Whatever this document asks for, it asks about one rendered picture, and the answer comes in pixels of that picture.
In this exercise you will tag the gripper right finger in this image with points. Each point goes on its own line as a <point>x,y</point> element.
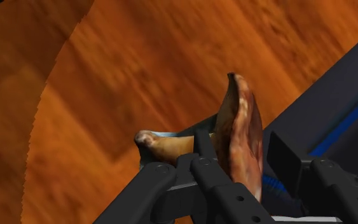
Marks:
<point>324,180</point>

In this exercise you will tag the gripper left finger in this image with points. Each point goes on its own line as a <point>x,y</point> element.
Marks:
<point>216,195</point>

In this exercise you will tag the brown mushroom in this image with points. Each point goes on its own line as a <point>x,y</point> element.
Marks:
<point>239,133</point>

